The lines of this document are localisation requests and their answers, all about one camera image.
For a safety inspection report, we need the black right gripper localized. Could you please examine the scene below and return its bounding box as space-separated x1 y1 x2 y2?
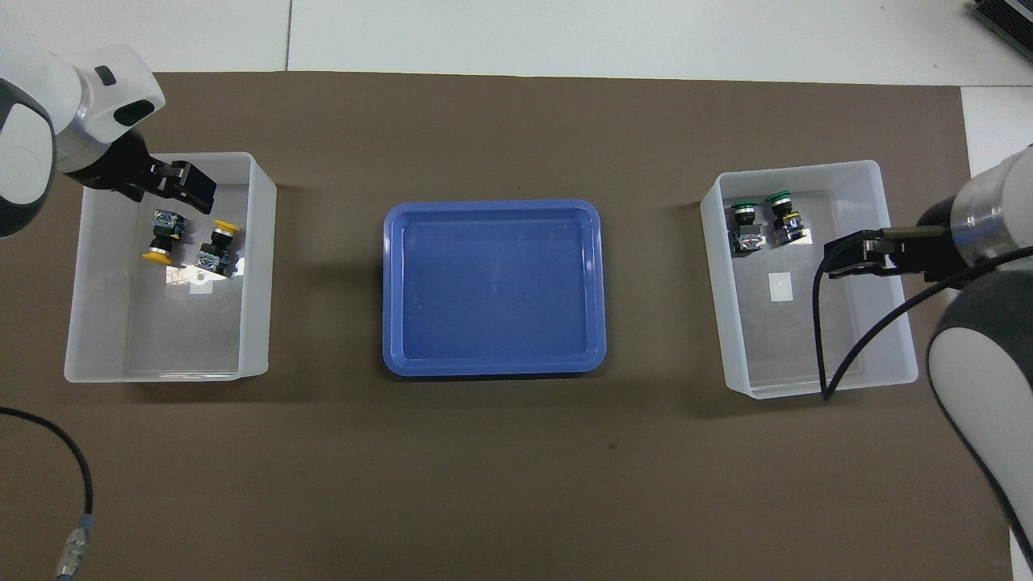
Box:
822 198 969 288

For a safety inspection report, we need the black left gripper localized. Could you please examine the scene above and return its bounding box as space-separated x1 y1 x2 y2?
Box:
84 129 218 215

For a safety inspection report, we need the yellow mushroom push button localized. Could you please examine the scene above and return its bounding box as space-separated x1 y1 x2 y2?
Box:
196 219 243 279
142 208 188 265

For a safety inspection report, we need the green push button yellow clip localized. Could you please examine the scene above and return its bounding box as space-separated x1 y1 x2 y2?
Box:
767 190 810 247

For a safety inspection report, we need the green push button switch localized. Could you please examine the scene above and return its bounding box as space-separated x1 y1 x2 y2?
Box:
730 199 766 257

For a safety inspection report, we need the translucent white plastic box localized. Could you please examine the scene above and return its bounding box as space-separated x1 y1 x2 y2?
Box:
64 152 278 384
699 159 919 400

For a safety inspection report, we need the black finned device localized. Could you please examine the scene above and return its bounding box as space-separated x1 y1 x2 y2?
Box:
968 0 1033 41

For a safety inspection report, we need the blue plastic tray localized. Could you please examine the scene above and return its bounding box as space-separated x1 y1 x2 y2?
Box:
382 199 608 378

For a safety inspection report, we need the brown table mat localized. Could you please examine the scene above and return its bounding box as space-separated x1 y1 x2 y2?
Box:
0 71 1014 581

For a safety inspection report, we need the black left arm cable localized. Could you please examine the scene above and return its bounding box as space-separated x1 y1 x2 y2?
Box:
0 408 94 581

